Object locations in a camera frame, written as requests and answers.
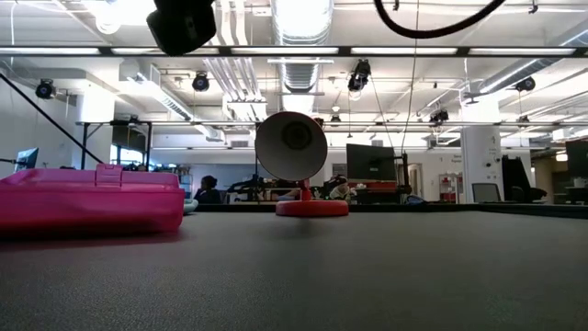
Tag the background black robot arm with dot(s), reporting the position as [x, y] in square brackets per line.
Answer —
[248, 184]

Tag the red desk lamp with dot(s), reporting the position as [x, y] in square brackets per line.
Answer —
[291, 147]

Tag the small desk monitor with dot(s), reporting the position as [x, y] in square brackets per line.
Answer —
[26, 158]

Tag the white rectangular air duct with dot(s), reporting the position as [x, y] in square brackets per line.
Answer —
[184, 110]

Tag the pink plastic pencil box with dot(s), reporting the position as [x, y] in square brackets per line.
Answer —
[92, 202]

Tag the black ceiling spotlight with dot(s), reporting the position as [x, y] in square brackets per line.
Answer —
[359, 76]
[525, 84]
[438, 115]
[45, 88]
[200, 82]

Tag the person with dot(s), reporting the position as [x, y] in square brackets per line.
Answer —
[209, 189]
[340, 189]

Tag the black monitor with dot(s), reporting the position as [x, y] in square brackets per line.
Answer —
[576, 158]
[369, 162]

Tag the grey office chair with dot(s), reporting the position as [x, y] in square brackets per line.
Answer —
[486, 192]

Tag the white pillar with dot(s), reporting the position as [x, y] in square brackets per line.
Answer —
[480, 161]

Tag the black overhead crossbar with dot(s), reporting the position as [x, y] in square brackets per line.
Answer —
[344, 50]

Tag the silver ceiling duct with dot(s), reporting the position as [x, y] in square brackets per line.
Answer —
[301, 23]

